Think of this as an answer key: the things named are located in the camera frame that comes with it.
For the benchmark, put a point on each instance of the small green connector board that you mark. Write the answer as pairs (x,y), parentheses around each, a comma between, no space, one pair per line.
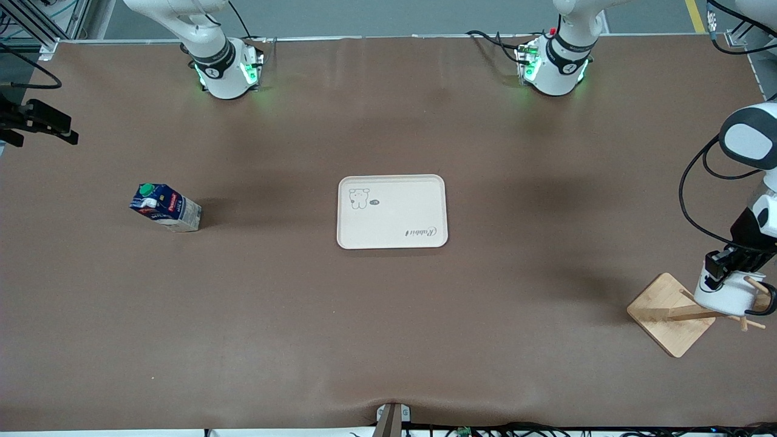
(464,431)

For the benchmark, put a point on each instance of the blue milk carton green cap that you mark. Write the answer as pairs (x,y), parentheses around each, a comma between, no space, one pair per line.
(173,212)

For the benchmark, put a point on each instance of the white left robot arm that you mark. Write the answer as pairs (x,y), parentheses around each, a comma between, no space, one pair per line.
(555,79)

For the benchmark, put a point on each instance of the cream rectangular tray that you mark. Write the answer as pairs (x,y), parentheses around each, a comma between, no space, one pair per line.
(394,218)

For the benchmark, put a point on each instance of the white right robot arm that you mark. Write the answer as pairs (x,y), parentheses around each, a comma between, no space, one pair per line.
(221,79)

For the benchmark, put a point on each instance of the brown table mat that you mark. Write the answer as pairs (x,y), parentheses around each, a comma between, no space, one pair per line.
(388,328)

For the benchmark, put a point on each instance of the wooden mug tree stand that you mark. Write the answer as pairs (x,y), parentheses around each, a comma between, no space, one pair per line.
(668,321)

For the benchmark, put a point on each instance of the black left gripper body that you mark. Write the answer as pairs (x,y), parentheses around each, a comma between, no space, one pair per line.
(751,238)

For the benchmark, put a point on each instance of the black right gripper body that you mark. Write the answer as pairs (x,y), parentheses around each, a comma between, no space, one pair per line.
(13,119)

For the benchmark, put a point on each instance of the aluminium frame corner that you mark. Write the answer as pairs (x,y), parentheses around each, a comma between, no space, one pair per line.
(737,39)
(47,48)

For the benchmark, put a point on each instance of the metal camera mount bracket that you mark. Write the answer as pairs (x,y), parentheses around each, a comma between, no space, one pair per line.
(391,422)

